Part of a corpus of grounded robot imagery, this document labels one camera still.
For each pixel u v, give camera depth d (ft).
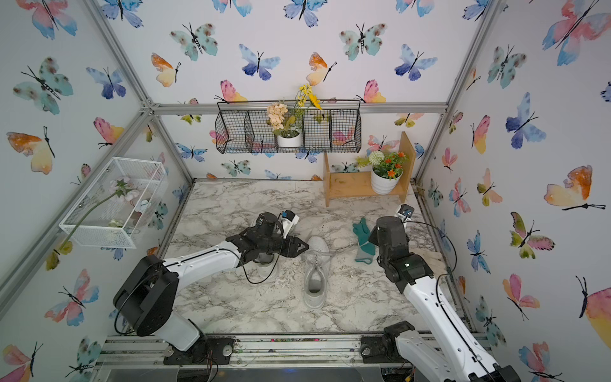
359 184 3.65
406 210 2.11
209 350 2.40
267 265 2.66
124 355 2.43
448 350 1.38
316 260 2.76
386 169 3.18
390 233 1.79
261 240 2.26
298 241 2.55
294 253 2.51
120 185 2.38
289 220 2.53
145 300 1.44
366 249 3.14
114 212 2.34
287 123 2.84
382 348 2.38
